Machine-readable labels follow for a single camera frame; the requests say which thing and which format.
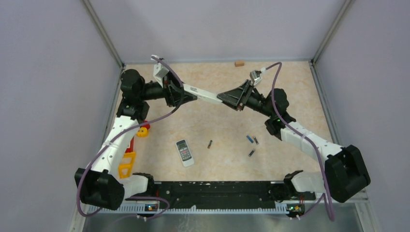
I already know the slim white remote control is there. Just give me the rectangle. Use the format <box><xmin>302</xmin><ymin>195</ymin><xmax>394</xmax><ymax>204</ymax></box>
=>
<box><xmin>183</xmin><ymin>84</ymin><xmax>222</xmax><ymax>104</ymax></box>

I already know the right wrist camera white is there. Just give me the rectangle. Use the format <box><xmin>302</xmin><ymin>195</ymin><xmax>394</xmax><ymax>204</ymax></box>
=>
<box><xmin>249</xmin><ymin>68</ymin><xmax>267</xmax><ymax>87</ymax></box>

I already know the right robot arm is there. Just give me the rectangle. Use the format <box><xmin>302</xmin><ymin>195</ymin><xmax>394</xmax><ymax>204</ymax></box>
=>
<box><xmin>217</xmin><ymin>80</ymin><xmax>371</xmax><ymax>203</ymax></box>

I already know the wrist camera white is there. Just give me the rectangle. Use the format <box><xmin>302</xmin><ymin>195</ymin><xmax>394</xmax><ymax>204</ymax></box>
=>
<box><xmin>249</xmin><ymin>68</ymin><xmax>267</xmax><ymax>87</ymax></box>
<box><xmin>151</xmin><ymin>55</ymin><xmax>169</xmax><ymax>87</ymax></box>

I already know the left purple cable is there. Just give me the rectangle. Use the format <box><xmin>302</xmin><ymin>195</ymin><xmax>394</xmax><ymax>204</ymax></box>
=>
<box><xmin>75</xmin><ymin>55</ymin><xmax>185</xmax><ymax>218</ymax></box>

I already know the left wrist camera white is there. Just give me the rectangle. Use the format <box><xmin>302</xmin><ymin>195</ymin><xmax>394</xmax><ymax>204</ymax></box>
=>
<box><xmin>151</xmin><ymin>55</ymin><xmax>169</xmax><ymax>87</ymax></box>

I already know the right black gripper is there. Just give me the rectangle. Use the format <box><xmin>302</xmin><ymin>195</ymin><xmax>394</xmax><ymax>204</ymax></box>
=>
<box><xmin>218</xmin><ymin>80</ymin><xmax>274</xmax><ymax>117</ymax></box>

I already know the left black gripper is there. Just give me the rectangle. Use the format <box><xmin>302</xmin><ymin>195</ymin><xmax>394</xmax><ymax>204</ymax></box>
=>
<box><xmin>138</xmin><ymin>69</ymin><xmax>197</xmax><ymax>107</ymax></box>

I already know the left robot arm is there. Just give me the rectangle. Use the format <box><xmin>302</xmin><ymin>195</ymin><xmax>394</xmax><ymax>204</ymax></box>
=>
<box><xmin>74</xmin><ymin>69</ymin><xmax>198</xmax><ymax>216</ymax></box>

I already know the yellow plastic toy tool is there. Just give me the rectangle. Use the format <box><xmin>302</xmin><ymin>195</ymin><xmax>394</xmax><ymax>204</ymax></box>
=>
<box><xmin>136</xmin><ymin>127</ymin><xmax>149</xmax><ymax>138</ymax></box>

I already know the white grey remote control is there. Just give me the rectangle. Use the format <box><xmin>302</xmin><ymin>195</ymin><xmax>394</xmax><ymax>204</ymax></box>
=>
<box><xmin>176</xmin><ymin>140</ymin><xmax>194</xmax><ymax>167</ymax></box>

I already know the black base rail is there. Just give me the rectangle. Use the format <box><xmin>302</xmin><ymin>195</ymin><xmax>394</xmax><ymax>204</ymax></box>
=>
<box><xmin>139</xmin><ymin>181</ymin><xmax>316</xmax><ymax>210</ymax></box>

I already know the orange plastic frame toy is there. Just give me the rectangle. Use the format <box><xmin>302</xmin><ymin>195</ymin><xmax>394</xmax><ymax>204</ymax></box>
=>
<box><xmin>118</xmin><ymin>151</ymin><xmax>136</xmax><ymax>179</ymax></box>

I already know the blue AAA battery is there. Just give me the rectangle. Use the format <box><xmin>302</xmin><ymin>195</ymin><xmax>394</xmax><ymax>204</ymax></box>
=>
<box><xmin>246</xmin><ymin>135</ymin><xmax>254</xmax><ymax>143</ymax></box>

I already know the red plastic toy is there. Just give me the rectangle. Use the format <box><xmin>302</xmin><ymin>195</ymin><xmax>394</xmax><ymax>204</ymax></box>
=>
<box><xmin>125</xmin><ymin>124</ymin><xmax>150</xmax><ymax>153</ymax></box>

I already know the small wooden block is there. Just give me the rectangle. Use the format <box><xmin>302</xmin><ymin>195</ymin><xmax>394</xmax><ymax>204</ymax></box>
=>
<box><xmin>234</xmin><ymin>60</ymin><xmax>245</xmax><ymax>67</ymax></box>

